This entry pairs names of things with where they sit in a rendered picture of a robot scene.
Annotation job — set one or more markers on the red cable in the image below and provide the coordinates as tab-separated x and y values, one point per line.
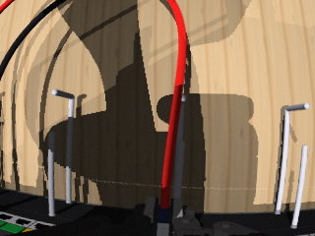
175	108

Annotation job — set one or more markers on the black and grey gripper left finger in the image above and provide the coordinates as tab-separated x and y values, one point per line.
144	222

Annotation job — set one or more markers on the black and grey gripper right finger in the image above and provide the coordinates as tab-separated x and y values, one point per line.
186	220

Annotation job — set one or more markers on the black patch cord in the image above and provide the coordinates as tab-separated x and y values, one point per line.
25	32

